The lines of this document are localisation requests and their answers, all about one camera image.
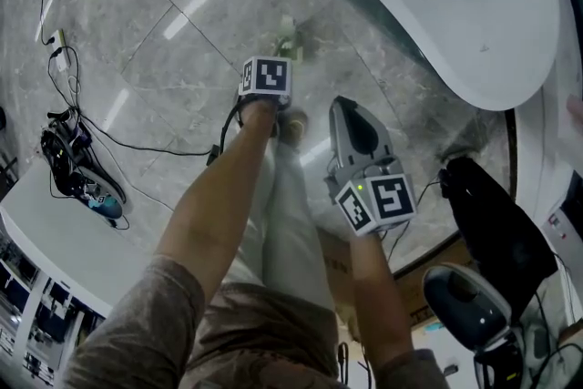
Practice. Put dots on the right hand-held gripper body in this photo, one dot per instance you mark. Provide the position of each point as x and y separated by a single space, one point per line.
360 177

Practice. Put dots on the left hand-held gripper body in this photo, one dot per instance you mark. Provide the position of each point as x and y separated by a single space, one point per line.
266 77

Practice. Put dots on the green white cleaning tool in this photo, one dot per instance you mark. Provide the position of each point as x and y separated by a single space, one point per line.
288 38

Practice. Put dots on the white bathtub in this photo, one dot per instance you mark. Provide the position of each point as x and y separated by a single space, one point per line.
460 13

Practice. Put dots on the person's right forearm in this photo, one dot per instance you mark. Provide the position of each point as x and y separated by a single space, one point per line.
380 300

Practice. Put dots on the person's left forearm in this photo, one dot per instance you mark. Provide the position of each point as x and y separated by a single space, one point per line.
218 205

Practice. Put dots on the person's brown shoe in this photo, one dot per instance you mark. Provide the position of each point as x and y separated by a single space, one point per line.
293 127

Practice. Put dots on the person's light grey trousers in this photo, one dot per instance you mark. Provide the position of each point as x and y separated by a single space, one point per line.
287 223

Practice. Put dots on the brown cardboard box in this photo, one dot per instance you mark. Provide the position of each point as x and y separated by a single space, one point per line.
339 269

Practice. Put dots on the grey rounded helmet device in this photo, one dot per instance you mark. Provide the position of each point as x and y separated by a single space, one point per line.
469 310

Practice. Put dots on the person's brown shirt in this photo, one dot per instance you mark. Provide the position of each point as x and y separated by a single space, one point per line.
228 332

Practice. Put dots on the white power strip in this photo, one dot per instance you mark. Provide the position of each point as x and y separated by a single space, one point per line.
59 52

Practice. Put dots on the white table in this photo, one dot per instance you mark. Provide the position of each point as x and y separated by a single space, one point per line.
68 241

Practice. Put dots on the white shelf unit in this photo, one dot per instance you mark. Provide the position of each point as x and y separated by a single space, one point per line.
41 323

